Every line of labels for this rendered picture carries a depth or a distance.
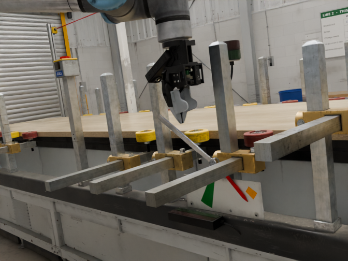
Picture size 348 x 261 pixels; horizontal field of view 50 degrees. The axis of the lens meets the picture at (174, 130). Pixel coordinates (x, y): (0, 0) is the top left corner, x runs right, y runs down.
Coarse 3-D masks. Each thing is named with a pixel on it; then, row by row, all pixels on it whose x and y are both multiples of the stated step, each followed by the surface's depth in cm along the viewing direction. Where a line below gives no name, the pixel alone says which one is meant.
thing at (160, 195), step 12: (204, 168) 88; (216, 168) 87; (228, 168) 90; (240, 168) 94; (180, 180) 80; (192, 180) 81; (204, 180) 84; (216, 180) 87; (144, 192) 75; (156, 192) 73; (168, 192) 76; (180, 192) 78; (156, 204) 73
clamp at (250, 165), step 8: (216, 152) 102; (224, 152) 99; (232, 152) 97; (240, 152) 96; (248, 152) 95; (224, 160) 98; (248, 160) 93; (248, 168) 94; (256, 168) 93; (264, 168) 95
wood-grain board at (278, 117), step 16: (144, 112) 257; (192, 112) 205; (208, 112) 191; (240, 112) 170; (256, 112) 160; (272, 112) 152; (288, 112) 145; (0, 128) 291; (16, 128) 265; (32, 128) 243; (48, 128) 225; (64, 128) 209; (96, 128) 183; (128, 128) 163; (144, 128) 155; (192, 128) 134; (208, 128) 128; (240, 128) 118; (256, 128) 114; (272, 128) 109; (288, 128) 105
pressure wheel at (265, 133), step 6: (246, 132) 105; (252, 132) 105; (258, 132) 102; (264, 132) 102; (270, 132) 100; (246, 138) 101; (252, 138) 100; (258, 138) 99; (246, 144) 102; (252, 144) 100
